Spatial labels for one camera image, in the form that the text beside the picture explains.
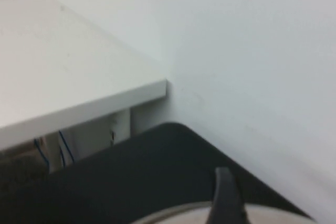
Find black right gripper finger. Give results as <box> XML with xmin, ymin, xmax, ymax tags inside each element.
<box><xmin>207</xmin><ymin>167</ymin><xmax>249</xmax><ymax>224</ymax></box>

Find steel lid with black knob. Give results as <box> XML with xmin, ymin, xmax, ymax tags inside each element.
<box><xmin>136</xmin><ymin>199</ymin><xmax>316</xmax><ymax>224</ymax></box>

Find white desk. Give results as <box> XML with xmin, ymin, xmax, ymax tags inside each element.
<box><xmin>0</xmin><ymin>0</ymin><xmax>169</xmax><ymax>175</ymax></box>

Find blue cable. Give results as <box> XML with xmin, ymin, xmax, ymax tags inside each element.
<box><xmin>58</xmin><ymin>130</ymin><xmax>76</xmax><ymax>167</ymax></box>
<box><xmin>33</xmin><ymin>138</ymin><xmax>51</xmax><ymax>173</ymax></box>

